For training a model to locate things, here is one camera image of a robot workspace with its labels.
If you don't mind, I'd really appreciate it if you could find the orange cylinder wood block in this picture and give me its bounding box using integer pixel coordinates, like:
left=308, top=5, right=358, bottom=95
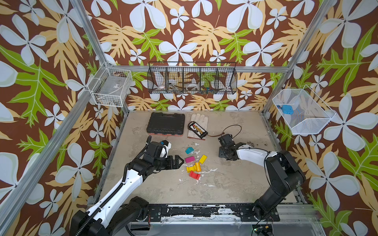
left=195, top=162, right=202, bottom=172

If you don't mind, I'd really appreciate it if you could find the aluminium frame post right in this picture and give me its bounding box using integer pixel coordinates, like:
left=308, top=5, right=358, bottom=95
left=262, top=0, right=337, bottom=115

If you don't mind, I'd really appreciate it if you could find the white wire basket right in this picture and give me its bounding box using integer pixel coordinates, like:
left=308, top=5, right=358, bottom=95
left=273, top=86, right=336, bottom=136

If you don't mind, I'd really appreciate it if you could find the blue object in basket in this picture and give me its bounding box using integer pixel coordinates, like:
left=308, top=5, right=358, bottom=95
left=277, top=105, right=294, bottom=115

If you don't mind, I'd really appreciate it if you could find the aluminium frame post left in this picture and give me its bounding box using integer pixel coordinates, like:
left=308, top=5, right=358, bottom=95
left=71, top=1, right=130, bottom=117

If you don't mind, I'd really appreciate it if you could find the black wire basket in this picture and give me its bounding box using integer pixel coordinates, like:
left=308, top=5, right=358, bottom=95
left=147, top=62, right=238, bottom=94

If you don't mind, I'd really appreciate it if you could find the yellow rectangular wood block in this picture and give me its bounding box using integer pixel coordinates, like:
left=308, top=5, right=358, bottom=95
left=199, top=155, right=207, bottom=164

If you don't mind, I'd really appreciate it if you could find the white tape roll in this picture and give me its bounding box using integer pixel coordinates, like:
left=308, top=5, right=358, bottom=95
left=186, top=83, right=199, bottom=91

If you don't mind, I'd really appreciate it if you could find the aluminium frame rail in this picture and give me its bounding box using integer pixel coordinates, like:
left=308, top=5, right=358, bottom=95
left=1, top=90, right=91, bottom=236
left=258, top=111, right=308, bottom=204

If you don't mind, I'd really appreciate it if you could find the black plastic tool case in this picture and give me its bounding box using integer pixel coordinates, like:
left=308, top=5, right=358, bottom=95
left=146, top=112, right=185, bottom=136

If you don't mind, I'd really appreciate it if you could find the teal wood block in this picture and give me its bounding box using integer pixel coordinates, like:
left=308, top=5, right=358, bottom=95
left=185, top=147, right=194, bottom=154

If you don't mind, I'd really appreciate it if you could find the white work glove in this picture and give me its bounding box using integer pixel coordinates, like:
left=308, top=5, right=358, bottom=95
left=187, top=113, right=209, bottom=139

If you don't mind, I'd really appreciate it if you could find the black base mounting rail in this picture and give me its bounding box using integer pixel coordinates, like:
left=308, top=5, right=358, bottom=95
left=141, top=203, right=281, bottom=222

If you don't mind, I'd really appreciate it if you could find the yellow cylinder wood block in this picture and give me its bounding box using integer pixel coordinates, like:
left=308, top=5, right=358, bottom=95
left=187, top=166, right=197, bottom=173

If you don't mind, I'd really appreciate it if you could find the white wire basket left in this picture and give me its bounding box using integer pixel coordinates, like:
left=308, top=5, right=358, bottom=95
left=88, top=63, right=133, bottom=107

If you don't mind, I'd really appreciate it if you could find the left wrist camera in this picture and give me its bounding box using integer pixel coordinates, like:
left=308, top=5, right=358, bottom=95
left=160, top=140, right=171, bottom=158

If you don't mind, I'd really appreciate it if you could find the aluminium frame rail right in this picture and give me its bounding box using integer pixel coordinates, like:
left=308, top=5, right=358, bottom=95
left=258, top=111, right=308, bottom=204

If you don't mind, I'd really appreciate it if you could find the aluminium frame rail left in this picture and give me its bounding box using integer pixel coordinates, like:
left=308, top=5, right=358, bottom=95
left=1, top=90, right=91, bottom=236

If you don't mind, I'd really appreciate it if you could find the magenta wood block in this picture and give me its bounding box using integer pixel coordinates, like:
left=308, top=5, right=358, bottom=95
left=185, top=156, right=195, bottom=164

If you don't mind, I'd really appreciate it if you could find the white wire basket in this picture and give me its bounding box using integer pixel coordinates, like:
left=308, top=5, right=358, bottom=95
left=88, top=63, right=133, bottom=107
left=273, top=86, right=336, bottom=136

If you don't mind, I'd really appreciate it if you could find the red arch wood block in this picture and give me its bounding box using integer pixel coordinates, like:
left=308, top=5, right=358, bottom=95
left=189, top=171, right=201, bottom=181

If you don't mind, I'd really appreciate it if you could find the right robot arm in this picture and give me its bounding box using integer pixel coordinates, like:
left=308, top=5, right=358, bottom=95
left=218, top=134, right=306, bottom=220

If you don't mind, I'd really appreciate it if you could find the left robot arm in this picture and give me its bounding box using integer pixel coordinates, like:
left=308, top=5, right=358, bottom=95
left=69, top=139, right=184, bottom=236

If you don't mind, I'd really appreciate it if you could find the aluminium frame post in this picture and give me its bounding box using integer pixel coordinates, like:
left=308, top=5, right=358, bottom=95
left=262, top=0, right=337, bottom=115
left=71, top=1, right=130, bottom=117

